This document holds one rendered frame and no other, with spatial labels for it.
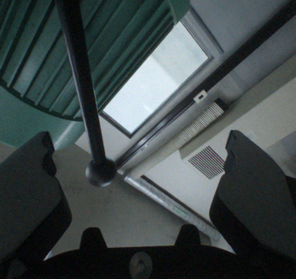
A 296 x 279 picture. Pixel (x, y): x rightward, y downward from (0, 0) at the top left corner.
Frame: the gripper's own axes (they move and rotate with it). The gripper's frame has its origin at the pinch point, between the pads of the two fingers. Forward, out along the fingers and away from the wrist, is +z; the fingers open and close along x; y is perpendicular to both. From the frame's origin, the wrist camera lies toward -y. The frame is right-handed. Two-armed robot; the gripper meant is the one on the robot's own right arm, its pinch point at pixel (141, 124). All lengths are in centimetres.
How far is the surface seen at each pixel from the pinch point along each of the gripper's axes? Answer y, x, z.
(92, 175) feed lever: 6.3, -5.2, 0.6
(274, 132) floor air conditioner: 69, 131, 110
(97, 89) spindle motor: -0.1, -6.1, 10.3
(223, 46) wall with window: -4, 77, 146
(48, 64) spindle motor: -3.5, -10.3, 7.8
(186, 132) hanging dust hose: 78, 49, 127
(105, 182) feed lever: 7.2, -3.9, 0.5
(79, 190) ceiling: 128, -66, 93
